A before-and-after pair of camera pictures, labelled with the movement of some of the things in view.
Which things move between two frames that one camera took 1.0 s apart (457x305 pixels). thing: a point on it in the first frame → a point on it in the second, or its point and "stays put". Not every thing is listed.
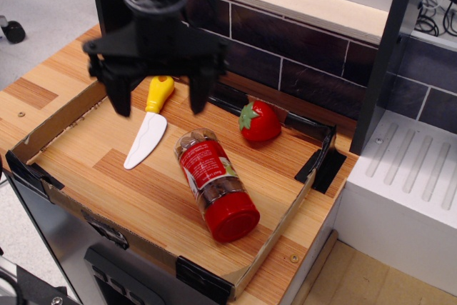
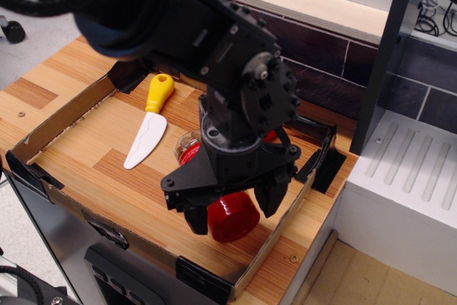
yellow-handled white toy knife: x=155 y=123 stays put
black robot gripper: x=160 y=41 → x=245 y=141
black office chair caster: x=13 y=31 stays put
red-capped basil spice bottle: x=228 y=211 stays put
